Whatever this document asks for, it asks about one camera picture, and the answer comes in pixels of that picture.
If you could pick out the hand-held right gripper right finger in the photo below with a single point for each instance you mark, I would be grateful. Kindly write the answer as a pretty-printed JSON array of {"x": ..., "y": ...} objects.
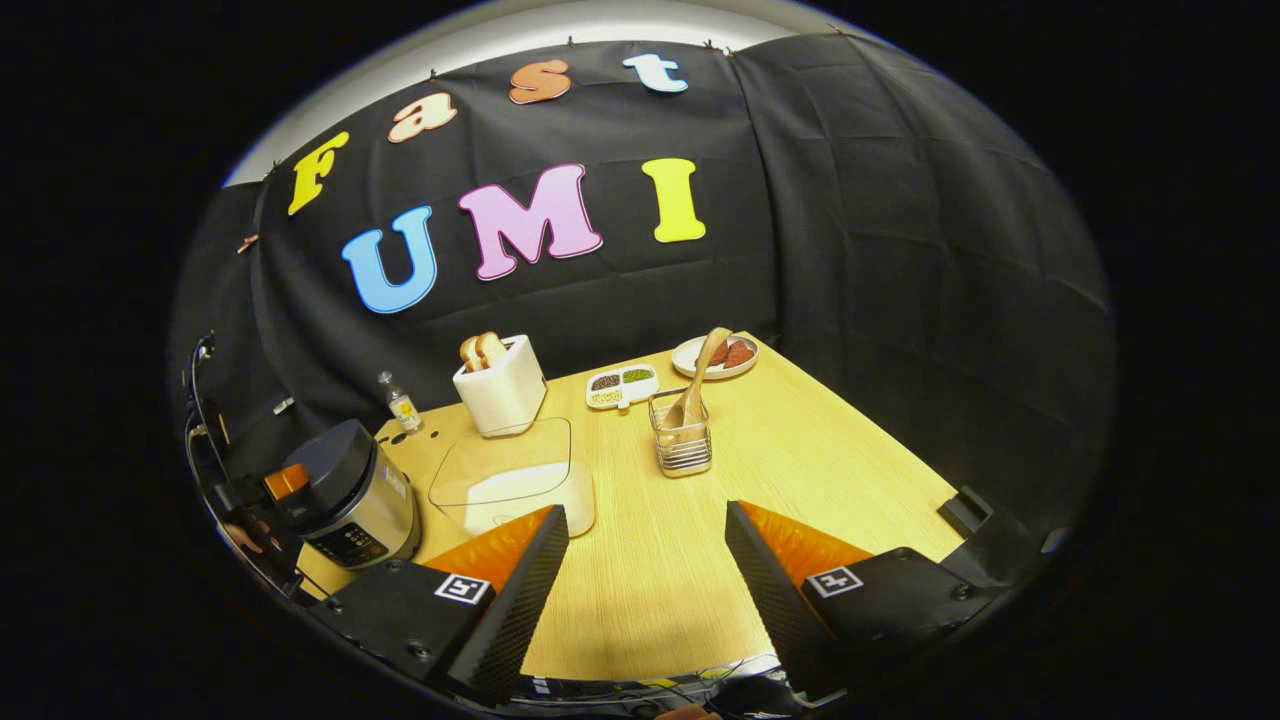
[{"x": 770, "y": 600}]

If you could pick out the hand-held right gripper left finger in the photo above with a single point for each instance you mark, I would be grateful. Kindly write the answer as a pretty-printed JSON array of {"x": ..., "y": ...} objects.
[{"x": 515, "y": 610}]

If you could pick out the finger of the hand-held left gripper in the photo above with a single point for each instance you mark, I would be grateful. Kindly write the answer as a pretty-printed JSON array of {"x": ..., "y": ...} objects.
[{"x": 287, "y": 482}]

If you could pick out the dark grey rice cooker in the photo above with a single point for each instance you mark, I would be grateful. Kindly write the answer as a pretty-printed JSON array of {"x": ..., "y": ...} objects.
[{"x": 370, "y": 510}]

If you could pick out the wooden spoon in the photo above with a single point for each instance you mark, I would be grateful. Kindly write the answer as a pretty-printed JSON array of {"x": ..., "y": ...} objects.
[{"x": 698, "y": 385}]

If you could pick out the small glass bottle yellow label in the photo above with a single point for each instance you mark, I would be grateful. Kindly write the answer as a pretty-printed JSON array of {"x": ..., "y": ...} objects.
[{"x": 402, "y": 408}]

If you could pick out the clear plastic container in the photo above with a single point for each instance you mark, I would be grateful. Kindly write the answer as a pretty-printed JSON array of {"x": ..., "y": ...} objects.
[{"x": 500, "y": 450}]

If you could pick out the white toaster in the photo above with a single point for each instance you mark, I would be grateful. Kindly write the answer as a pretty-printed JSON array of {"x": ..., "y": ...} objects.
[{"x": 505, "y": 400}]

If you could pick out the black table edge clamp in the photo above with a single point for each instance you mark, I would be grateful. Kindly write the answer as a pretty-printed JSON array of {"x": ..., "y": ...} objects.
[{"x": 965, "y": 512}]

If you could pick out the toast bread slice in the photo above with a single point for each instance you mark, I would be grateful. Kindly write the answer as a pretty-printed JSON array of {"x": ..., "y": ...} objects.
[
  {"x": 492, "y": 349},
  {"x": 470, "y": 354}
]

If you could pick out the brown beans pile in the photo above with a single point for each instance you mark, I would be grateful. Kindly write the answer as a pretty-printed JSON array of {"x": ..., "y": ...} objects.
[{"x": 605, "y": 381}]

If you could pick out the white divided bean dish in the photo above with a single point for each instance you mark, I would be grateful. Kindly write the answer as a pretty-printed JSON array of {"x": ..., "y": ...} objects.
[{"x": 640, "y": 390}]

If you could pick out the red meat piece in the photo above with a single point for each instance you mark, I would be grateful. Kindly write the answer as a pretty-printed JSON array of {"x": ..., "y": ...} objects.
[
  {"x": 740, "y": 354},
  {"x": 718, "y": 354}
]

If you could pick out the white round plate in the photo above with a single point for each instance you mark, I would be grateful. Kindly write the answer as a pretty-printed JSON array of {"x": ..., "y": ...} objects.
[{"x": 685, "y": 358}]

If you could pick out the green beans pile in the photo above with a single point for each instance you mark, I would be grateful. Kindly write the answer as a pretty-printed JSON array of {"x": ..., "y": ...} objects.
[{"x": 637, "y": 375}]

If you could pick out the black backdrop cloth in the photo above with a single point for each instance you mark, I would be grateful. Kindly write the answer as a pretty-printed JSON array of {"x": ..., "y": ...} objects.
[{"x": 900, "y": 300}]

